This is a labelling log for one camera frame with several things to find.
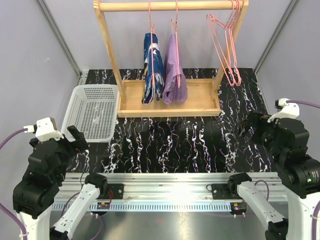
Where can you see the blue patterned trousers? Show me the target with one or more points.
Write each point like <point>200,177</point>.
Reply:
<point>148,91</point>

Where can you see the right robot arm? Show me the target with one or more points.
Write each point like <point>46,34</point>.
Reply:
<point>286,141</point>

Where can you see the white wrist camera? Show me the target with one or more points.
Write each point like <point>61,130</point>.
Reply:
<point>44,130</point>
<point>285,110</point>

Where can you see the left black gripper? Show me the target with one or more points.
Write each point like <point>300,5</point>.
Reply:
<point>73,150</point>

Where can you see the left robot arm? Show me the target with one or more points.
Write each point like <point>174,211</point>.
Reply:
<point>34,195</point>

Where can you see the wooden clothes rack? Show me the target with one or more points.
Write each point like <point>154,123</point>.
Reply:
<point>202,98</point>

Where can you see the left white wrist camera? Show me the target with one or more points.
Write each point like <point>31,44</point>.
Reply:
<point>44,130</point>

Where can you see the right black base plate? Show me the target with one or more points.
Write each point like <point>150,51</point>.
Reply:
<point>221,191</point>

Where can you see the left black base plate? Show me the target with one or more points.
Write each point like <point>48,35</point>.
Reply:
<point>115,191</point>

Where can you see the white slotted cable duct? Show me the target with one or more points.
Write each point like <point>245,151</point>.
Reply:
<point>119,206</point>

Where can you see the aluminium rail frame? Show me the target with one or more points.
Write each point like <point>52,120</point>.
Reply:
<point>171,187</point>

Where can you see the pink wire hanger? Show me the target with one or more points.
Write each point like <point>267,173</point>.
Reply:
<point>214,22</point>
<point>151,26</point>
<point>231,43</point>
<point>174,26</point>

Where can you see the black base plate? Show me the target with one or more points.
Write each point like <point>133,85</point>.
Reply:
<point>115,191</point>
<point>221,191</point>

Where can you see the white plastic basket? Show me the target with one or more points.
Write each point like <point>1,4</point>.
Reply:
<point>93,110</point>

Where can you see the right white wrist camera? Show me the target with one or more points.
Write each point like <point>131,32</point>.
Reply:
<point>285,110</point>

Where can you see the purple trousers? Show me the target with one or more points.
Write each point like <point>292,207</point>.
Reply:
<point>171,92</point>

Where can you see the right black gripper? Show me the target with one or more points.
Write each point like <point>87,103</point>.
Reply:
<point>254,119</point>

